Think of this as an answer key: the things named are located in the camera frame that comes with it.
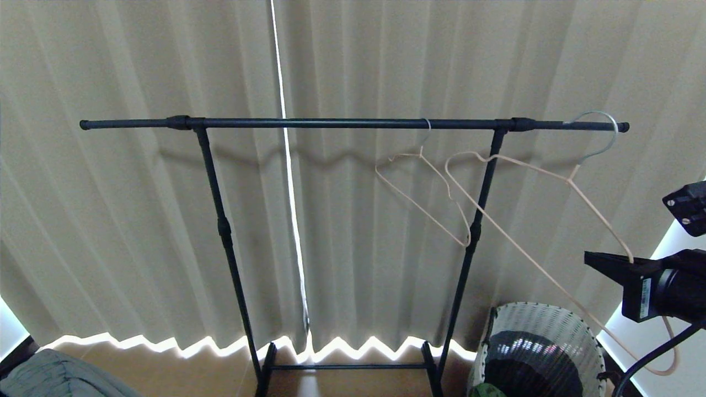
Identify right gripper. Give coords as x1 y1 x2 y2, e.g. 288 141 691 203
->
622 249 706 323

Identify black clothes rack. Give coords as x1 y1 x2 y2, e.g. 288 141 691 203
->
79 115 630 397

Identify beige curtain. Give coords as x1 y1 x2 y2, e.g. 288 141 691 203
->
0 0 706 359

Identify white laundry basket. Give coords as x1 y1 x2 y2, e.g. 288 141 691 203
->
468 302 616 397

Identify pale grey shorts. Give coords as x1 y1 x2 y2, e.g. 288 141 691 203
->
0 348 141 397

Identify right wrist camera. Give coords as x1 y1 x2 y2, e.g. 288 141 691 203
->
662 181 706 238

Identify pink clothes hanger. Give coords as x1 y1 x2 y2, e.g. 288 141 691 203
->
445 110 682 377
375 119 472 249

